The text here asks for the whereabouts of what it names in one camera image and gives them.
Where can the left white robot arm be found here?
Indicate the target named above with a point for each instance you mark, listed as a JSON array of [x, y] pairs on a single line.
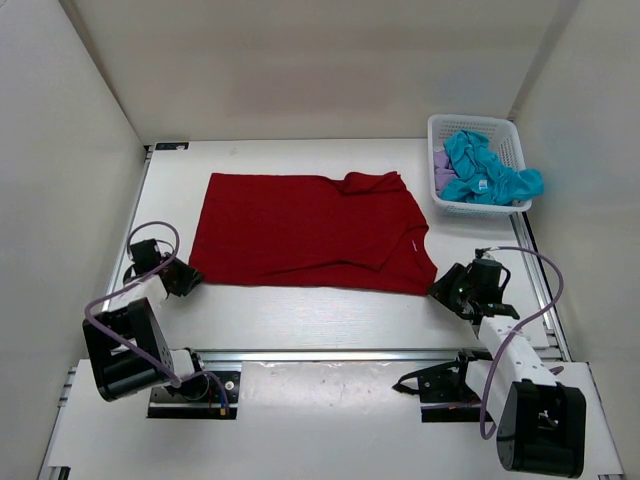
[[127, 349]]

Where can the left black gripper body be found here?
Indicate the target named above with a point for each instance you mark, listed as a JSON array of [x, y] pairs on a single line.
[[164, 256]]

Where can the black label sticker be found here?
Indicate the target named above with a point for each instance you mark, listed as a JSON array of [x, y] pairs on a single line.
[[171, 146]]

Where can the white plastic basket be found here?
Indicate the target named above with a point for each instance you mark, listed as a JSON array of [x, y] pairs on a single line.
[[503, 140]]

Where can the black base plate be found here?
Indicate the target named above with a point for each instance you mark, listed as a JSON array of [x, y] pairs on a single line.
[[210, 395], [443, 394]]

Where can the lavender cloth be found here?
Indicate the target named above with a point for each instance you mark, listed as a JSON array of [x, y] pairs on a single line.
[[443, 171]]

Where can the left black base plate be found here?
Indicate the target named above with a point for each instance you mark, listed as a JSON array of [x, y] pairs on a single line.
[[210, 395]]

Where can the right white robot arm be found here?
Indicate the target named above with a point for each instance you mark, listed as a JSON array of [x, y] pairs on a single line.
[[537, 423]]

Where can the red t shirt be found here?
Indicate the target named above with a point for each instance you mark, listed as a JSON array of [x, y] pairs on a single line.
[[362, 232]]

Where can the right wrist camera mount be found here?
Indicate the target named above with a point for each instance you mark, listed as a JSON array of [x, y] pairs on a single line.
[[485, 254]]

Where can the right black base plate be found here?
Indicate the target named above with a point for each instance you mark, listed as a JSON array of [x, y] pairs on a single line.
[[443, 394]]

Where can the teal t shirt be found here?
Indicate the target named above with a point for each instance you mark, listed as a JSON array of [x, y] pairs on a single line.
[[482, 177]]

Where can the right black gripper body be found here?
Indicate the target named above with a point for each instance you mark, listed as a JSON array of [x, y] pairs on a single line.
[[471, 291]]

